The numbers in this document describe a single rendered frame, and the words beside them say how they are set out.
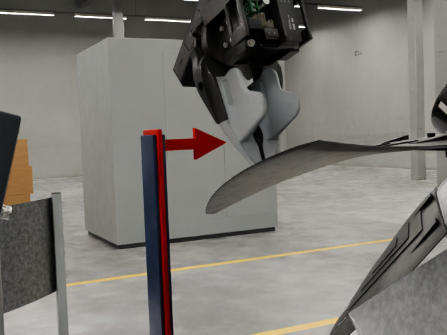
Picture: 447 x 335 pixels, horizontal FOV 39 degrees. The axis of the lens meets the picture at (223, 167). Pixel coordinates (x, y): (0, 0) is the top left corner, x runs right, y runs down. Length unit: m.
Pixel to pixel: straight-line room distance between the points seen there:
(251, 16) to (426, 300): 0.31
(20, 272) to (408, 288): 2.09
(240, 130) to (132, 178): 6.28
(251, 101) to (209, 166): 6.61
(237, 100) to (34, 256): 2.16
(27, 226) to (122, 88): 4.34
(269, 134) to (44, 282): 2.21
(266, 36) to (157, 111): 6.39
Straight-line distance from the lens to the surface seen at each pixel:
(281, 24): 0.55
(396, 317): 0.64
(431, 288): 0.64
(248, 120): 0.54
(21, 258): 2.59
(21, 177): 8.69
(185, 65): 0.63
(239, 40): 0.53
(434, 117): 0.76
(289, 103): 0.56
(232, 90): 0.56
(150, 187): 0.46
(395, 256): 0.82
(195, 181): 7.08
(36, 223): 2.66
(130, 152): 6.81
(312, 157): 0.51
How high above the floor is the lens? 1.19
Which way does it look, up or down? 3 degrees down
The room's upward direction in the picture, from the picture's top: 2 degrees counter-clockwise
